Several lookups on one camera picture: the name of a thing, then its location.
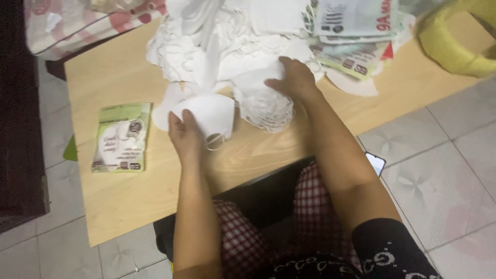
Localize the clear bag with pink cloth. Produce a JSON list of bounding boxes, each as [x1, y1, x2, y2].
[[23, 0, 168, 59]]

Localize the green packet with mask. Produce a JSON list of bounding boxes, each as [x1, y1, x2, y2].
[[91, 102, 152, 173]]

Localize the black smartphone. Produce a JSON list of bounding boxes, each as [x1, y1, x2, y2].
[[364, 152, 387, 177]]

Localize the person's left hand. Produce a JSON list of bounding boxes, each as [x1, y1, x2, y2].
[[167, 109, 206, 157]]

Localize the white cup face mask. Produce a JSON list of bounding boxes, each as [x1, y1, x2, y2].
[[170, 93, 236, 152]]

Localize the small stack of white masks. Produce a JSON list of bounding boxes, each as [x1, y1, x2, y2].
[[231, 62, 297, 133]]

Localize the heap of printed mask packets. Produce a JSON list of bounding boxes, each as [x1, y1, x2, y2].
[[305, 0, 416, 81]]

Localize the green sheet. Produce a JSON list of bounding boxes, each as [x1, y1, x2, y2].
[[63, 134, 78, 162]]

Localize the black patterned shirt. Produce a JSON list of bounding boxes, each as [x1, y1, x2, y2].
[[267, 217, 443, 279]]

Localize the white mask with pointed edge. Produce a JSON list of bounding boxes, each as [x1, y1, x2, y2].
[[325, 69, 379, 97]]

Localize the red checkered trousers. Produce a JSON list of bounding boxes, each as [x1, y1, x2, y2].
[[212, 160, 363, 279]]

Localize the flat white mask piece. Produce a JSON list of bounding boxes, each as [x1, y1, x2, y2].
[[151, 82, 187, 133]]

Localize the large pile of white masks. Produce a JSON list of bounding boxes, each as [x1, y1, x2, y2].
[[146, 0, 327, 92]]

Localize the person's right hand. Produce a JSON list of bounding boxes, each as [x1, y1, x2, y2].
[[265, 57, 321, 103]]

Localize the dark wooden cabinet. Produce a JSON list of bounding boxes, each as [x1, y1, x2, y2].
[[0, 0, 50, 234]]

